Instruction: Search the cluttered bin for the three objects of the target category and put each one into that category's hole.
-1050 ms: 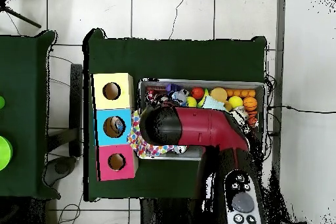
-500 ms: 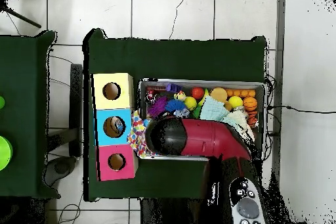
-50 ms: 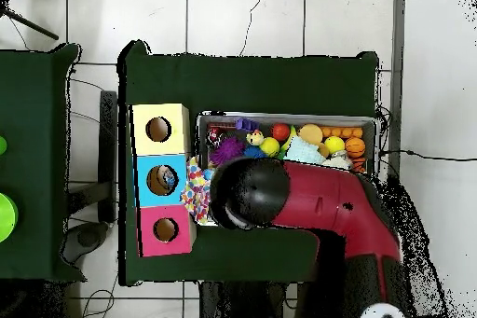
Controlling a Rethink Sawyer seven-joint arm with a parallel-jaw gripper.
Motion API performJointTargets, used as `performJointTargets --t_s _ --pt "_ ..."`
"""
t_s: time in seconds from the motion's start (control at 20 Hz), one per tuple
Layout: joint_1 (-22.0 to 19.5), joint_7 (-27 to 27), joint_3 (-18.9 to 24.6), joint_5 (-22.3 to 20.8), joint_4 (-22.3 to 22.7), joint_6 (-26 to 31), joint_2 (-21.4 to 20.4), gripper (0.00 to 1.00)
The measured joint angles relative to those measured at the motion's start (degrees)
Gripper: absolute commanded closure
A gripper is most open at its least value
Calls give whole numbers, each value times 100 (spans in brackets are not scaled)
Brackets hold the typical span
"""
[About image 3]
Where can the large polka dot cloth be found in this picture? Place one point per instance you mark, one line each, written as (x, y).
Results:
(197, 191)

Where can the mint green muslin cloth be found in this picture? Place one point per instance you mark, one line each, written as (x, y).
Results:
(303, 152)

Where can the crushed clear plastic bottle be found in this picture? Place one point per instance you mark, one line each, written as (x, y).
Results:
(169, 180)

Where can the cream yellow cloth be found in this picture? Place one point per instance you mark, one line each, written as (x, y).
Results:
(339, 163)

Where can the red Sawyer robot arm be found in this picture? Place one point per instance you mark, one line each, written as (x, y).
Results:
(328, 202)

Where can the shallow clear mesh bin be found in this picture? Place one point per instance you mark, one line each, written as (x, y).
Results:
(287, 116)

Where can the wooden box with three holes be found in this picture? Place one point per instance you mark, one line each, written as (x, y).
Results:
(143, 183)

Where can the purple spiky toy with eyes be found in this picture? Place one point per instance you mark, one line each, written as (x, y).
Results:
(227, 150)

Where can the blue spiky ball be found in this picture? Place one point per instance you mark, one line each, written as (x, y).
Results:
(254, 152)

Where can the yellow plush duck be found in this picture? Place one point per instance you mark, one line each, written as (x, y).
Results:
(255, 138)

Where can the purple toy block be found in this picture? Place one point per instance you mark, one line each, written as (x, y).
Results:
(246, 124)

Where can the yellow ball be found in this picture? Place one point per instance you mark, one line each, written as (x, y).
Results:
(334, 144)

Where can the orange toy basketball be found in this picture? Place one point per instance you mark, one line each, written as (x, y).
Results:
(355, 147)

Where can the dark green side table cloth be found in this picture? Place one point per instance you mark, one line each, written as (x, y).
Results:
(33, 109)

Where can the small bright green round object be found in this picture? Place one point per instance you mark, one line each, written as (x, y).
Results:
(2, 145)

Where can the large bright green round object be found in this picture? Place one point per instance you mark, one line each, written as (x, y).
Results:
(6, 217)

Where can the black tripod leg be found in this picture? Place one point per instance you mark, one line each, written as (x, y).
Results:
(33, 27)

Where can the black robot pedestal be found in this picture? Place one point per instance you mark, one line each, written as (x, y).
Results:
(231, 303)

